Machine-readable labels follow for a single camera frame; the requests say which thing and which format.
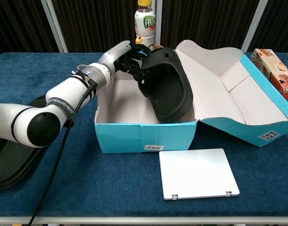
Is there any white metal frame post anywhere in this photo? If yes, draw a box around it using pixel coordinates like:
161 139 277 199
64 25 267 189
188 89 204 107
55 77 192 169
241 0 269 53
154 0 163 46
40 0 69 53

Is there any orange snack carton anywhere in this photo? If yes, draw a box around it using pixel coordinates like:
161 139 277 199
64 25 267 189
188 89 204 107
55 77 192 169
251 48 288 108

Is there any dark brown curtain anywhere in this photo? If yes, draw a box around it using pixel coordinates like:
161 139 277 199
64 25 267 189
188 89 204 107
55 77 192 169
0 0 288 54

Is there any light blue shoe box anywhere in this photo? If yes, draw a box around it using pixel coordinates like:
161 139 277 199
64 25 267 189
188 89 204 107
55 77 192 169
94 40 288 154

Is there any yellow capped drink bottle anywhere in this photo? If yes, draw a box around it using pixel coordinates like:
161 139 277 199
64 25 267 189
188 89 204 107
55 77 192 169
134 0 157 50

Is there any black rubber slipper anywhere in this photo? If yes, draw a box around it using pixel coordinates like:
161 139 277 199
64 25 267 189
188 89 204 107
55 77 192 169
0 95 48 190
137 47 194 124

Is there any white table edge rail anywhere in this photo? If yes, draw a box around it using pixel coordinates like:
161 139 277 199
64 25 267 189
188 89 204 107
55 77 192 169
0 216 288 225

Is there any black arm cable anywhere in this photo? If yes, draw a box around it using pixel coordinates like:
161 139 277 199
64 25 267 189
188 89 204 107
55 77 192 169
28 70 98 226

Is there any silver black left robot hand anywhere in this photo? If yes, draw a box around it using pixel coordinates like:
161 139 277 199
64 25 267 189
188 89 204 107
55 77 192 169
98 40 156 82

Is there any dark blue table cloth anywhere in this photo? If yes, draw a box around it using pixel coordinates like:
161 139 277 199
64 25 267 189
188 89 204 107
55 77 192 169
0 52 288 218

